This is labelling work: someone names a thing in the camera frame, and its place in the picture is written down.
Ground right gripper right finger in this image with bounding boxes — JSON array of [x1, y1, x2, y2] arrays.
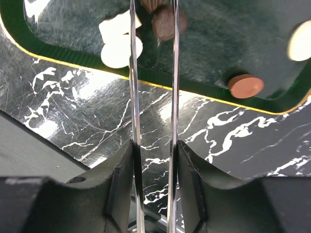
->
[[178, 141, 311, 233]]

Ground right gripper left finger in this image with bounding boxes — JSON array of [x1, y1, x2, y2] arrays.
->
[[0, 142, 133, 233]]

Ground silver metal tongs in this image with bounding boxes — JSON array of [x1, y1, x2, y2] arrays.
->
[[129, 0, 184, 233]]

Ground brown oval chocolate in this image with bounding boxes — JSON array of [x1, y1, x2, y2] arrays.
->
[[228, 74, 264, 99]]

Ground white oval chocolate bottom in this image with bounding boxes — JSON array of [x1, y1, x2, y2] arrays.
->
[[101, 34, 131, 69]]

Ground white oval chocolate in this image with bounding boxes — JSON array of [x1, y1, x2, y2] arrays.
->
[[101, 34, 131, 69], [287, 20, 311, 62]]

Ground white square chocolate bottom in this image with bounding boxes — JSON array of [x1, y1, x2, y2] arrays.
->
[[99, 10, 131, 43]]

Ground dark teardrop chocolate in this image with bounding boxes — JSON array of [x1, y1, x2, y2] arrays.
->
[[152, 5, 174, 41]]

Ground black gold-rimmed tray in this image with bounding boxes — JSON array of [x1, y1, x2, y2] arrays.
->
[[0, 0, 311, 114]]

